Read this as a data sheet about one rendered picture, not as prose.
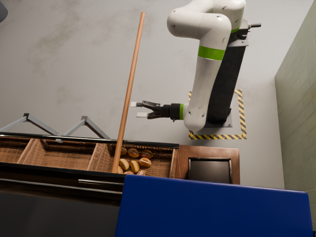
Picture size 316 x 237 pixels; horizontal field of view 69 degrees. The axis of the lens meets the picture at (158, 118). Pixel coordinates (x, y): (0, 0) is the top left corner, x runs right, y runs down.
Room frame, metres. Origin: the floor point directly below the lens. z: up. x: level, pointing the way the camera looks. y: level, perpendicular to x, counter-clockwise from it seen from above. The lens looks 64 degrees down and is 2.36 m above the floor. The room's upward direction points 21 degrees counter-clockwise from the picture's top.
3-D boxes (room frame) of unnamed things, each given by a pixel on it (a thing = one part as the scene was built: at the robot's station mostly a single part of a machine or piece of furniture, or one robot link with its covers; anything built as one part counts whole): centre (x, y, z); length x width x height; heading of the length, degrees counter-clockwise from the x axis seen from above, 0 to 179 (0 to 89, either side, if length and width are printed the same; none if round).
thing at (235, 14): (0.95, -0.60, 1.36); 0.16 x 0.13 x 0.19; 49
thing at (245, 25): (0.92, -0.66, 1.23); 0.26 x 0.15 x 0.06; 68
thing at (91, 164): (0.72, 0.84, 0.72); 0.56 x 0.49 x 0.28; 64
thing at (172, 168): (0.45, 0.31, 0.72); 0.56 x 0.49 x 0.28; 63
